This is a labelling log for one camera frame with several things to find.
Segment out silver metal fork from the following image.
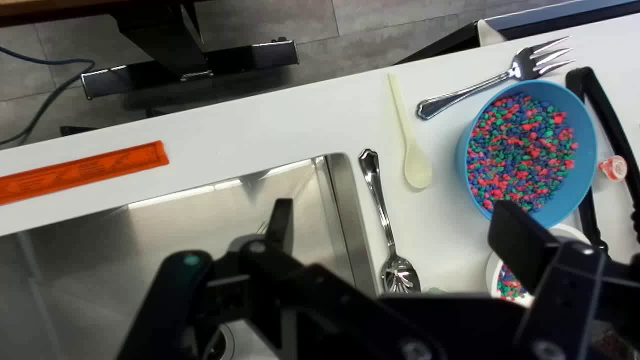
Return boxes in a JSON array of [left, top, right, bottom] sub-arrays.
[[414, 36, 574, 121]]

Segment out orange tape strip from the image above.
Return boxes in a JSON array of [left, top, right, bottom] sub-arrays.
[[0, 139, 172, 208]]

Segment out cream plastic spoon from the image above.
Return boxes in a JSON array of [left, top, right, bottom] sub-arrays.
[[386, 70, 433, 192]]

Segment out stainless steel sink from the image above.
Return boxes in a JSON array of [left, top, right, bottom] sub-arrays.
[[0, 152, 381, 360]]

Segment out silver metal spoon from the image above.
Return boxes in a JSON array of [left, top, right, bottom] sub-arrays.
[[356, 145, 423, 296]]

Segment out blue floor cable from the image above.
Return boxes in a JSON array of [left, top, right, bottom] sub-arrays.
[[0, 41, 98, 148]]

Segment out dark blue panel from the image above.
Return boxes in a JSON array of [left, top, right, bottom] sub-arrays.
[[476, 0, 640, 44]]

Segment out black stand base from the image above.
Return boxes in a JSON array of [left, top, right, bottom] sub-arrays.
[[78, 0, 300, 111]]

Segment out white bowl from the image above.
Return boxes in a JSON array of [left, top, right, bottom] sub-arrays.
[[483, 221, 593, 309]]

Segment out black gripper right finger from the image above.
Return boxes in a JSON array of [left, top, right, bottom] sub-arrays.
[[488, 198, 640, 360]]

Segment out small pink cap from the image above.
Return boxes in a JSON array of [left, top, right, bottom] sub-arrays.
[[595, 153, 629, 183]]

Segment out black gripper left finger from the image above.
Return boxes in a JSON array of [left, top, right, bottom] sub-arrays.
[[227, 195, 435, 360]]

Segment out wooden base board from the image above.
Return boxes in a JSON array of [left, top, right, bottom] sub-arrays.
[[0, 0, 136, 28]]

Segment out blue bowl with colourful cereal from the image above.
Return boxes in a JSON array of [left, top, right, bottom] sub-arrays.
[[455, 77, 600, 229]]

